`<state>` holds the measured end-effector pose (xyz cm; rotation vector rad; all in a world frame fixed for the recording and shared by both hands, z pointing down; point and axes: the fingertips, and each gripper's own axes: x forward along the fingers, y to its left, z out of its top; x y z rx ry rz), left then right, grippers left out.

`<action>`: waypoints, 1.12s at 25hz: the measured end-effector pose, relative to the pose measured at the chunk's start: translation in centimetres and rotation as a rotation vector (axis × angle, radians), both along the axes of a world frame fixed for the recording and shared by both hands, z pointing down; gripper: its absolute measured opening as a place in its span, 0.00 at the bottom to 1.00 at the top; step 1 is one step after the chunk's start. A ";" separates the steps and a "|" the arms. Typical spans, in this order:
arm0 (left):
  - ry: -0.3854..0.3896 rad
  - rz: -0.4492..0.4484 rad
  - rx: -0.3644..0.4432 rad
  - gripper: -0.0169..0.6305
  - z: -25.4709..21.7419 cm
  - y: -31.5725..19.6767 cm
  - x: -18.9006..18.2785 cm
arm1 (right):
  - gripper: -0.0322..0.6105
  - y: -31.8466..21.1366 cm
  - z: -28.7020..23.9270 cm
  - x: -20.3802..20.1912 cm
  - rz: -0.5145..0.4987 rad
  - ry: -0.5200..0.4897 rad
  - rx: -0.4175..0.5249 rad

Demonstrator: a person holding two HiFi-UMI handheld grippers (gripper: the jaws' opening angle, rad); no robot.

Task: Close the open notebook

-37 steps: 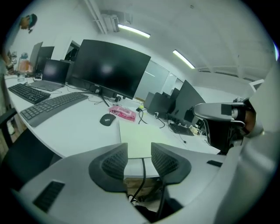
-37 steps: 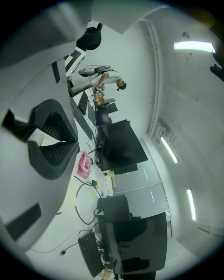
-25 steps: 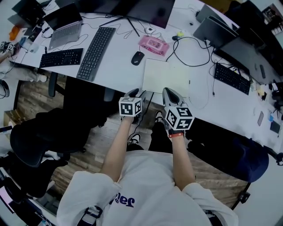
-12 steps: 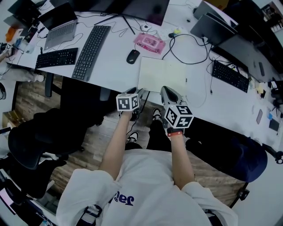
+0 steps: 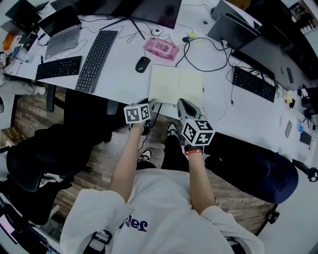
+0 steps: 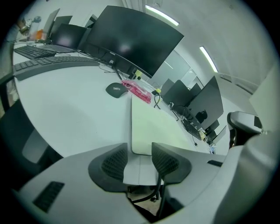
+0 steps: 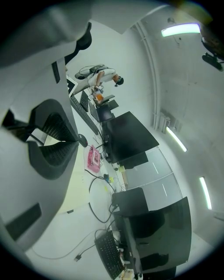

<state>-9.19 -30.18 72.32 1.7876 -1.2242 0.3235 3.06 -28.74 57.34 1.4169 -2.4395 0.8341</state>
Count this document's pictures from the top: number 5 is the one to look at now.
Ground large black monitor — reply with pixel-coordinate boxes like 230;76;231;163
94;0;183;40

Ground grey laptop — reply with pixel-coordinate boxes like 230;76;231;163
38;4;82;57

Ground small black keyboard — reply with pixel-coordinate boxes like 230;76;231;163
35;56;82;80

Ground black harness strap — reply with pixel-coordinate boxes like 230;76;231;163
86;229;112;254
225;235;243;254

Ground navy jacket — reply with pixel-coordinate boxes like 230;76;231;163
206;138;299;205

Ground notebook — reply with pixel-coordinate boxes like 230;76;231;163
148;63;205;106

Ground white power strip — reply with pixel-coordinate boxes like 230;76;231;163
172;29;199;45

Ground person's black trousers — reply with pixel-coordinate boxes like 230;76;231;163
136;135;192;172

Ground wide black monitor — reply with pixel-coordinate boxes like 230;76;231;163
231;34;318;87

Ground pink wipes packet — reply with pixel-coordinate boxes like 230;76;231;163
143;37;180;62

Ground black mesh office chair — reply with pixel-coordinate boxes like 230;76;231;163
292;158;318;183

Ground black computer mouse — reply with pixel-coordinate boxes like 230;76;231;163
135;56;151;74

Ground grey smartphone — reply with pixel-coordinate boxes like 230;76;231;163
284;120;293;138

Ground long black keyboard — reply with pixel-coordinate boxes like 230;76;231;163
75;30;119;94

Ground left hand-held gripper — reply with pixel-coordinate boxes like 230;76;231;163
123;98;163;130

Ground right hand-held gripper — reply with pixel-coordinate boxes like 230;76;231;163
177;98;216;148

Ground white sweatshirt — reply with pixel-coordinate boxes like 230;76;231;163
59;168;265;254

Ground grey backed monitor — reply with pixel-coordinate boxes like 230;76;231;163
207;13;261;50

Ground black and white sneaker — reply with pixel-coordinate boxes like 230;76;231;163
138;148;153;163
166;121;179;137

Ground black remote control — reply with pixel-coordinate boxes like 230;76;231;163
286;66;295;84

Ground black cable with plug end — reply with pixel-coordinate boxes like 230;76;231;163
225;48;236;107

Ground person's right forearm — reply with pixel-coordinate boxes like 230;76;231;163
187;152;216;215

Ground black flat pad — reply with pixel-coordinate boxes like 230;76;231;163
300;131;313;146

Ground person's left forearm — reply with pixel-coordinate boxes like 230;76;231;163
109;121;150;205

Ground pale yellow box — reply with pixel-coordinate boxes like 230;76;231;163
283;90;295;104

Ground black power cable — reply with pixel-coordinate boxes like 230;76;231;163
143;36;229;151

